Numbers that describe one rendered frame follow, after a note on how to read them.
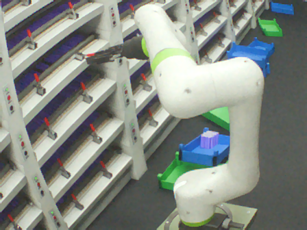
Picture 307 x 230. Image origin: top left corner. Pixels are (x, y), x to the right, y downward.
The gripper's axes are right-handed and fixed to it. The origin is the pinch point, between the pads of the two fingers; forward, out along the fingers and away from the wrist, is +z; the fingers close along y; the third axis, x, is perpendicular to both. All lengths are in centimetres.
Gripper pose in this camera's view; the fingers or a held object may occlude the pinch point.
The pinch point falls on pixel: (95, 57)
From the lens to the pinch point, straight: 179.0
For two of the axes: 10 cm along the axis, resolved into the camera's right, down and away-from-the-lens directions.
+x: -3.6, -8.4, -4.0
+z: -8.0, 0.6, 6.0
